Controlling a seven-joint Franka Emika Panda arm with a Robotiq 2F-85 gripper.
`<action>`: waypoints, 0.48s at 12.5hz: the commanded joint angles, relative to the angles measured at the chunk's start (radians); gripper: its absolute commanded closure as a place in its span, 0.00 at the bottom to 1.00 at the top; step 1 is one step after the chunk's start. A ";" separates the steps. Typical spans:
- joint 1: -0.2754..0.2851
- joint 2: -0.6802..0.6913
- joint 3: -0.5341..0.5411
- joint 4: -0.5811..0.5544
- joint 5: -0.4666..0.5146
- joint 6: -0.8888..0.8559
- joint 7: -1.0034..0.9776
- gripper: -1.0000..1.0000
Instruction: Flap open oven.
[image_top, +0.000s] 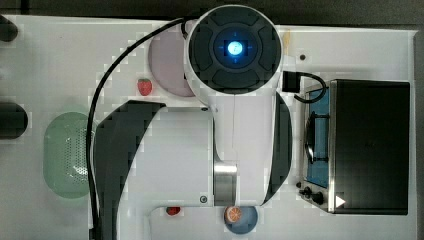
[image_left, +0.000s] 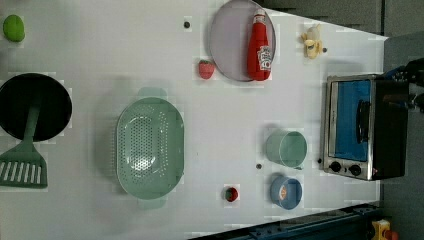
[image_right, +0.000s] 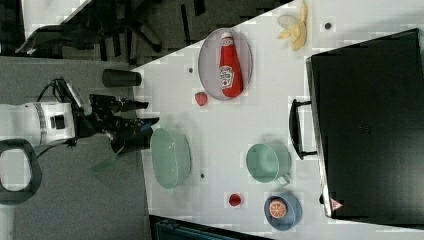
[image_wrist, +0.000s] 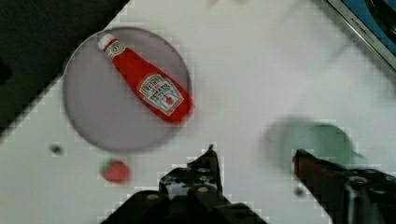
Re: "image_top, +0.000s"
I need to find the black cylinder post lower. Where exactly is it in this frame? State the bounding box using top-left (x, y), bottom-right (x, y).
top-left (0, 102), bottom-right (28, 139)

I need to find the green perforated basket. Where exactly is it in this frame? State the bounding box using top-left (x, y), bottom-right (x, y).
top-left (43, 112), bottom-right (89, 199)

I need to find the black cylinder post upper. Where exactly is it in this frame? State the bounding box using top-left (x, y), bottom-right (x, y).
top-left (0, 15), bottom-right (19, 42)

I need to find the pink round plate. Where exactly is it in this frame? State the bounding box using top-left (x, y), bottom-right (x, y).
top-left (148, 24), bottom-right (194, 97)

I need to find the small red fruit toy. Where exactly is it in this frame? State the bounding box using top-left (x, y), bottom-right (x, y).
top-left (166, 207), bottom-right (181, 216)

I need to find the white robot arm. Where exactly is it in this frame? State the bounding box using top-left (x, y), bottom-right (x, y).
top-left (93, 5), bottom-right (292, 240)

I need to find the red strawberry toy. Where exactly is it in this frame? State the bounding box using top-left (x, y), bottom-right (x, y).
top-left (137, 79), bottom-right (153, 96)

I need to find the blue bowl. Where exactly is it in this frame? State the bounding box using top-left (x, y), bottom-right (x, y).
top-left (224, 206), bottom-right (258, 235)

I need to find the black toaster oven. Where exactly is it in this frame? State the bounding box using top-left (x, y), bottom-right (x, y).
top-left (297, 79), bottom-right (410, 215)

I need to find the orange slice toy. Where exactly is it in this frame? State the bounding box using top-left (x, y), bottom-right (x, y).
top-left (224, 206), bottom-right (242, 223)

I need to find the black cylinder post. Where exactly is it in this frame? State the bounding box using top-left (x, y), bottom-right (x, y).
top-left (0, 15), bottom-right (19, 42)
top-left (0, 102), bottom-right (28, 139)

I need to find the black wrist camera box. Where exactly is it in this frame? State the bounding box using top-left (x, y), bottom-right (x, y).
top-left (282, 71), bottom-right (301, 93)

